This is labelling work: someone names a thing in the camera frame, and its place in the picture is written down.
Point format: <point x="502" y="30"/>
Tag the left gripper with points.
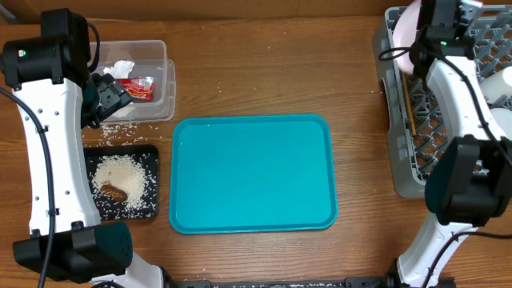
<point x="114" y="97"/>

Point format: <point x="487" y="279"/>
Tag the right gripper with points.
<point x="470" y="40"/>

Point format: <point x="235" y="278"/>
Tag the red snack wrapper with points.
<point x="141" y="88"/>

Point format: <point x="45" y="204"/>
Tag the large white plate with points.
<point x="404" y="34"/>

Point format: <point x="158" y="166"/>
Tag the white cup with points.
<point x="497" y="86"/>

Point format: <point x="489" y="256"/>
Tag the wooden chopstick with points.
<point x="408" y="105"/>

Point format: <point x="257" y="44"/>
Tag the grey shallow bowl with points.
<point x="503" y="118"/>

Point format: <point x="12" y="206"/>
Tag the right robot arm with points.
<point x="471" y="182"/>

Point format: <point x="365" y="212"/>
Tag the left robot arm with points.
<point x="53" y="81"/>

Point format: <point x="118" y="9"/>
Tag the grey dishwasher rack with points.
<point x="413" y="158"/>

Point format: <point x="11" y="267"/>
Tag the clear plastic bin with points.
<point x="150" y="60"/>

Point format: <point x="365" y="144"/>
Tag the white rice pile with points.
<point x="123" y="172"/>

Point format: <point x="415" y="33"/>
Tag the brown food scrap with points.
<point x="113" y="192"/>

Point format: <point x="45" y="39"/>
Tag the black plastic tray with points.
<point x="148" y="156"/>

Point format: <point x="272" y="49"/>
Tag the teal serving tray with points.
<point x="244" y="174"/>

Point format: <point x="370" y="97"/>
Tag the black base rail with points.
<point x="350" y="282"/>

